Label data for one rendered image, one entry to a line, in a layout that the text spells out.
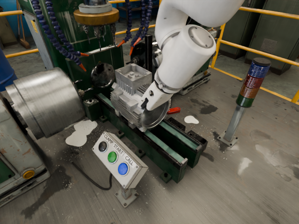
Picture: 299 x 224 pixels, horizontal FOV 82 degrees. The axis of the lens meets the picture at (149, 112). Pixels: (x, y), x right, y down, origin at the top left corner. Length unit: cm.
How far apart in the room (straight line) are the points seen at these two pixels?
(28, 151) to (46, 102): 19
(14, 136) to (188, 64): 57
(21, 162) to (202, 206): 67
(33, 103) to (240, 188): 83
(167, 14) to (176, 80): 14
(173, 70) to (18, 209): 73
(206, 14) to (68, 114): 58
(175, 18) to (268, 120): 91
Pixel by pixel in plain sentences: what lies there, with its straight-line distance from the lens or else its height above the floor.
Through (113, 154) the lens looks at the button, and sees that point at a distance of 50.
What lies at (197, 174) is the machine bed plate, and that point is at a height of 80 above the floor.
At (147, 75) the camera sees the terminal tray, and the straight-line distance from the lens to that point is 70.
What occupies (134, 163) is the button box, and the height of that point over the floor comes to 108.
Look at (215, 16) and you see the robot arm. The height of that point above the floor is 142.
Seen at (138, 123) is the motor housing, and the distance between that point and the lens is 67.
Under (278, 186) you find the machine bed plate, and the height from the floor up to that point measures 80.
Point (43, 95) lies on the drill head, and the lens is 70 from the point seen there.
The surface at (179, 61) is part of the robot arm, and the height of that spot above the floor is 132.
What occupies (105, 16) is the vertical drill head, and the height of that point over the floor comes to 133.
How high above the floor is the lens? 147
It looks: 40 degrees down
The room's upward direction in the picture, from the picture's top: straight up
